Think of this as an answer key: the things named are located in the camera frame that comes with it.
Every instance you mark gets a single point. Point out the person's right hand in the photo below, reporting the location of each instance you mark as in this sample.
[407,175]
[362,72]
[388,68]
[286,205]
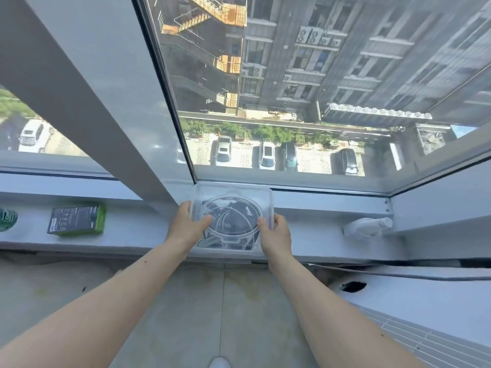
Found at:
[277,241]

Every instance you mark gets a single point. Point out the person's left hand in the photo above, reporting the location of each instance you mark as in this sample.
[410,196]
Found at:
[184,229]

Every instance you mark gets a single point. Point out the person's left thumb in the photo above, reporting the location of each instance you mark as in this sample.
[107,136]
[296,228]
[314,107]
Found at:
[203,223]

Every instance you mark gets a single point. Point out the person's right thumb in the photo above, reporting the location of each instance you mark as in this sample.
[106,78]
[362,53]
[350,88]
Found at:
[264,226]

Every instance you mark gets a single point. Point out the clear plastic storage box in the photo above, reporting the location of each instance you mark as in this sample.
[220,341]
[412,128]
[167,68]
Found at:
[234,195]

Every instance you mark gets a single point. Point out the person's left forearm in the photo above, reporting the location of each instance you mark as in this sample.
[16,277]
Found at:
[103,302]

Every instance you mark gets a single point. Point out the person's right forearm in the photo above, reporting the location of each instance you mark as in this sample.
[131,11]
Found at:
[326,314]

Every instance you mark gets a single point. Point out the white car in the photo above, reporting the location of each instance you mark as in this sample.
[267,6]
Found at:
[32,136]
[267,156]
[223,150]

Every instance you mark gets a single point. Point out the dark car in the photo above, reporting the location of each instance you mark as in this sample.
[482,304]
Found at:
[349,161]
[290,157]

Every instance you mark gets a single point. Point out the white window sill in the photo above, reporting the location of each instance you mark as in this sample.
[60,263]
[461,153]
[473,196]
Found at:
[126,222]

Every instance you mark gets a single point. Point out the green hedge row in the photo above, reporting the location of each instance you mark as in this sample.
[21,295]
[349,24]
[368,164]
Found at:
[264,132]

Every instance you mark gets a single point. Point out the white spray bottle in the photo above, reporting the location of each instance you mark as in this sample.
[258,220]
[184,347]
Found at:
[364,227]

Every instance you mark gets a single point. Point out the green and black carton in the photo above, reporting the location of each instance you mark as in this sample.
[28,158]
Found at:
[76,219]

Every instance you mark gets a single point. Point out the white shoe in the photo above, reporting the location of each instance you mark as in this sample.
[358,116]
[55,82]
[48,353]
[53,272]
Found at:
[219,362]

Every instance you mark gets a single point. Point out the row of rooftop vents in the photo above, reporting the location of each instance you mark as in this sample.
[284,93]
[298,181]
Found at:
[378,112]

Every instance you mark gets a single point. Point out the grey window pillar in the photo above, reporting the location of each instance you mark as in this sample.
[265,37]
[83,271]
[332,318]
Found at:
[96,91]

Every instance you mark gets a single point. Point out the white air conditioner unit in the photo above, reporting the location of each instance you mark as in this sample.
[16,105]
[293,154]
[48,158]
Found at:
[422,314]

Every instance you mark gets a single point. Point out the orange fire escape staircase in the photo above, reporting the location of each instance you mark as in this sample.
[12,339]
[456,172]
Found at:
[214,34]

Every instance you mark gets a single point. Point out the green bottle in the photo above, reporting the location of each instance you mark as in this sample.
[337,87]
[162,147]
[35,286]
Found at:
[7,219]

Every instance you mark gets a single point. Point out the grey apartment building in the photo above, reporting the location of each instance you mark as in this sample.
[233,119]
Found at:
[364,53]

